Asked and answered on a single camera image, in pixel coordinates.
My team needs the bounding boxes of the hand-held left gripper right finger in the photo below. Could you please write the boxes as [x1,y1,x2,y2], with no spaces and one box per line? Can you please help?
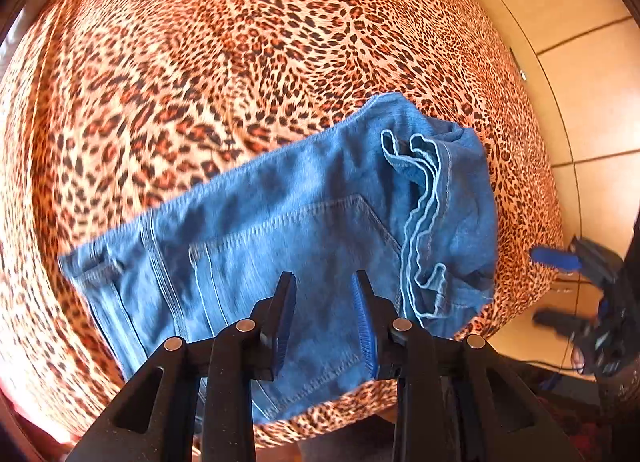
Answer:
[350,269,583,462]

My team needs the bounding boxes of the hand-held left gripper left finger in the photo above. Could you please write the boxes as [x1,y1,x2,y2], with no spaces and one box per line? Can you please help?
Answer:
[65,271,298,462]

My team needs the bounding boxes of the person's dark floral clothing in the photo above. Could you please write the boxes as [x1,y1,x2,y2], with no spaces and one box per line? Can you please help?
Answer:
[495,367,640,462]

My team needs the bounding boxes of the leopard print blanket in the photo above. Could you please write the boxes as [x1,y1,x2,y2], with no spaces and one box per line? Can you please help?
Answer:
[0,0,566,450]

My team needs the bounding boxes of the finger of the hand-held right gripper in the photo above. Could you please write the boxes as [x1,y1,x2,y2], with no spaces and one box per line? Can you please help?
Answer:
[530,246,583,273]
[532,308,591,336]

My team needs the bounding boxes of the blue denim pants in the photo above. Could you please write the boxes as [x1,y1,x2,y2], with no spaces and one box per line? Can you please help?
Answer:
[59,92,501,425]

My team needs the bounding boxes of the light wooden wardrobe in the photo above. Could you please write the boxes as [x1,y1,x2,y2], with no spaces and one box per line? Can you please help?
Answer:
[440,0,640,368]

